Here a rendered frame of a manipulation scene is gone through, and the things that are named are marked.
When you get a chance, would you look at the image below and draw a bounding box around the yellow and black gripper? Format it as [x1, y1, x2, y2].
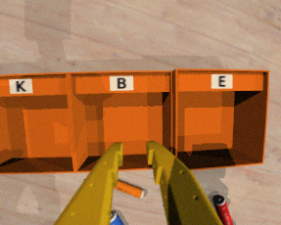
[54, 141, 223, 225]

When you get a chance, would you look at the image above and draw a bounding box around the red battery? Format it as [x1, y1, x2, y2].
[212, 195, 233, 225]

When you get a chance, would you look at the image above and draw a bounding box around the blue battery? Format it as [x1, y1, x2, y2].
[111, 210, 124, 225]

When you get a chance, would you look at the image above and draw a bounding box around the orange rack of bins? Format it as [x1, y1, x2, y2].
[0, 68, 269, 174]

